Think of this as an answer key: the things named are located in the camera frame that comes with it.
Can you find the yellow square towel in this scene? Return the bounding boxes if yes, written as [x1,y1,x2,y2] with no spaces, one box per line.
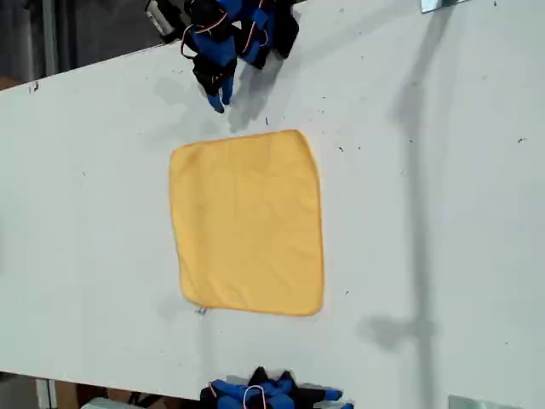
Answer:
[169,129,326,318]

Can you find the red white gripper cable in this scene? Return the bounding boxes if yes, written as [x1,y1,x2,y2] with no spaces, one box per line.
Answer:
[181,11,227,60]
[241,384,269,409]

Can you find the red white arm cable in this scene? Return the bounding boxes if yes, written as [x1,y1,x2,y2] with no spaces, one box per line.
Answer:
[250,19,271,50]

